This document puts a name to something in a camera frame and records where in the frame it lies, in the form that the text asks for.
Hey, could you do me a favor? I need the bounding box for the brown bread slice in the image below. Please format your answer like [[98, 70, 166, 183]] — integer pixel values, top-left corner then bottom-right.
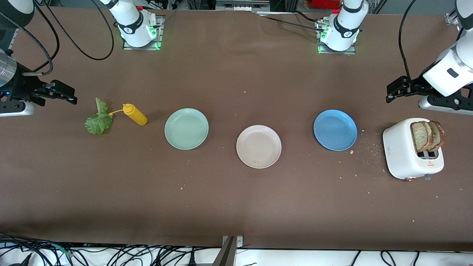
[[429, 120, 446, 150], [411, 121, 433, 153]]

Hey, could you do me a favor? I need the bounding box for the green lettuce leaf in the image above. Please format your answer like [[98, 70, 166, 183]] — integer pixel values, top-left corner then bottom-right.
[[85, 98, 114, 135]]

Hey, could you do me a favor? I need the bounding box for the yellow mustard squeeze bottle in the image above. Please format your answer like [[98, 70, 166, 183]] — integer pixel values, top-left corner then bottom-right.
[[109, 103, 148, 126]]

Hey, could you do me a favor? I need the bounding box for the blue plate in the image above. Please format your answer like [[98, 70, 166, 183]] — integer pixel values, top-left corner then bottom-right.
[[313, 109, 358, 151]]

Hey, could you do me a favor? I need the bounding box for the light green plate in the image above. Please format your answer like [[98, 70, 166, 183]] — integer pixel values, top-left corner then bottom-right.
[[164, 108, 209, 150]]

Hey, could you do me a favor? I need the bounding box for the beige plate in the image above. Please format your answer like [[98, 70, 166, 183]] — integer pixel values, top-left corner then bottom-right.
[[236, 125, 282, 169]]

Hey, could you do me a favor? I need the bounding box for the white toaster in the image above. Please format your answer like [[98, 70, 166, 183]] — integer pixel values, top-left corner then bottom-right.
[[383, 117, 445, 181]]

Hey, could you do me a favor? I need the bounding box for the red box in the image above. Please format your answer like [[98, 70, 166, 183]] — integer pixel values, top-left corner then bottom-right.
[[310, 0, 342, 10]]

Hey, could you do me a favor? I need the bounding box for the grey metal beam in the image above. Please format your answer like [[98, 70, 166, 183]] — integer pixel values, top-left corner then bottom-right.
[[212, 236, 237, 266]]

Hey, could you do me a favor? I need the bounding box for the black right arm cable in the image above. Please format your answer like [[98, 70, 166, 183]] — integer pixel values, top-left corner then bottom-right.
[[17, 0, 115, 76]]

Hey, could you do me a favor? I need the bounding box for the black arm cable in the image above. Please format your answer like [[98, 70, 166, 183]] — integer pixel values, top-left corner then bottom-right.
[[17, 0, 115, 76], [398, 0, 418, 85]]

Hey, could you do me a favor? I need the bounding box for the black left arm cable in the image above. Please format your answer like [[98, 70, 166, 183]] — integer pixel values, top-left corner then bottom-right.
[[398, 0, 418, 85]]

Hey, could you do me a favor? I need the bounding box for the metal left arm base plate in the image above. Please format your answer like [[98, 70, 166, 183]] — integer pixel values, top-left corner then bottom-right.
[[317, 20, 357, 55]]

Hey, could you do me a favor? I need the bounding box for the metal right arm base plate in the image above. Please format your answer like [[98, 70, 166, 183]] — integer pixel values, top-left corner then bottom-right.
[[123, 15, 164, 50]]

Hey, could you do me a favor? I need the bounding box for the black base cable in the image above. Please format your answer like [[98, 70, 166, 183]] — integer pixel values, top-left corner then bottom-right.
[[255, 10, 326, 34]]

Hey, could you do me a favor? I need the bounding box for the teal floor cable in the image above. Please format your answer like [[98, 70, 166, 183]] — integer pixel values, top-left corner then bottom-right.
[[46, 243, 71, 256]]

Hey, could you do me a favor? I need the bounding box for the metal frame rail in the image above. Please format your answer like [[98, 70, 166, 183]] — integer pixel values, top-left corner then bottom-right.
[[216, 0, 270, 11]]

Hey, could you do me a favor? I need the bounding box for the small metal table bracket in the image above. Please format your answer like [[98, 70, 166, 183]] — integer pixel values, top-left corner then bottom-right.
[[222, 235, 244, 249]]

